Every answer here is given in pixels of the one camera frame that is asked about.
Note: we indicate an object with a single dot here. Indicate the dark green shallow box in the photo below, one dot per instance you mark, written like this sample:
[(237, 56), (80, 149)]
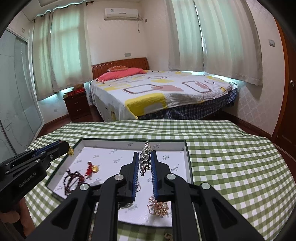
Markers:
[(108, 153)]

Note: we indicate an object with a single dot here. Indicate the silver rhinestone brooch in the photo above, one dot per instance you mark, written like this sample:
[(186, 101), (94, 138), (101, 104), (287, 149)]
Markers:
[(145, 160)]

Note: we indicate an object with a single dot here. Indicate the red and gold charm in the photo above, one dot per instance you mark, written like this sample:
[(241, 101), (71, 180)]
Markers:
[(94, 169)]

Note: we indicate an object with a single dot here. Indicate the dark wooden nightstand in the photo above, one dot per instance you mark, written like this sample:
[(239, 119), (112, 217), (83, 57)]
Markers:
[(77, 107)]

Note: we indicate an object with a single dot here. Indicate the wooden bed headboard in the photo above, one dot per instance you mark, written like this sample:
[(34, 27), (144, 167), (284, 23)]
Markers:
[(101, 66)]

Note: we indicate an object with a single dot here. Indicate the frosted glass wardrobe door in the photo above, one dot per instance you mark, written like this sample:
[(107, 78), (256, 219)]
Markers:
[(16, 97)]

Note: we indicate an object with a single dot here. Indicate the brown wooden door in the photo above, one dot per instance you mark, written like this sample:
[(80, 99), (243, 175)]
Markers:
[(286, 97)]

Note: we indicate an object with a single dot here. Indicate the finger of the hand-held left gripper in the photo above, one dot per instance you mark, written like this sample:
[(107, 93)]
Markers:
[(32, 153), (57, 149)]

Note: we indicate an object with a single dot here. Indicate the patterned white bedspread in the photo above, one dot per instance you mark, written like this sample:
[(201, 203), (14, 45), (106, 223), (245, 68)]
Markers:
[(161, 95)]

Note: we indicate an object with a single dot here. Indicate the pink pillow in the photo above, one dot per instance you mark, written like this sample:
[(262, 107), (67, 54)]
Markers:
[(120, 73)]

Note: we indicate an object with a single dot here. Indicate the wall light switch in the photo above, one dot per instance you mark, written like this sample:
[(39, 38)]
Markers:
[(272, 42)]

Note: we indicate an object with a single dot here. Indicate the brown cushion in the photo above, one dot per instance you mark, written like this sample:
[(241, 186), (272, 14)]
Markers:
[(117, 68)]

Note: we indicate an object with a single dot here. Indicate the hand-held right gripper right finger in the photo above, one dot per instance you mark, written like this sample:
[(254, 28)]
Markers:
[(154, 176)]

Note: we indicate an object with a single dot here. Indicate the person's left hand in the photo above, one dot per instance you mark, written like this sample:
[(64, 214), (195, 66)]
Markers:
[(9, 216)]

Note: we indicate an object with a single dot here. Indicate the white air conditioner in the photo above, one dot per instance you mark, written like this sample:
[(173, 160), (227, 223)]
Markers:
[(120, 14)]

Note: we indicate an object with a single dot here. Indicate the green checked tablecloth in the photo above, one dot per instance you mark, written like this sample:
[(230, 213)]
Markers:
[(231, 173)]

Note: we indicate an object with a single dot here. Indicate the gold flower brooch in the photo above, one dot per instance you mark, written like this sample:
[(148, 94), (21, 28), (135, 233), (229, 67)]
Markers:
[(159, 206)]

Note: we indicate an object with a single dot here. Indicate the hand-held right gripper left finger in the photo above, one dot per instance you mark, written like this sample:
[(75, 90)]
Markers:
[(138, 176)]

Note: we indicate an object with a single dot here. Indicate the dark curtain rod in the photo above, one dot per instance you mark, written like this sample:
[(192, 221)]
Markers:
[(87, 2)]

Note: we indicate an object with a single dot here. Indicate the blue plaid bed sheet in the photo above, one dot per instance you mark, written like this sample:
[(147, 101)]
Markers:
[(196, 107)]

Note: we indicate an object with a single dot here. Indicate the red box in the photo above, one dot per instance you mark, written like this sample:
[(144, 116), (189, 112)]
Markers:
[(78, 91)]

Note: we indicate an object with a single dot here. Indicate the white curtain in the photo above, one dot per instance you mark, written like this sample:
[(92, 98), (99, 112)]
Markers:
[(229, 41), (42, 60), (182, 34), (69, 48)]

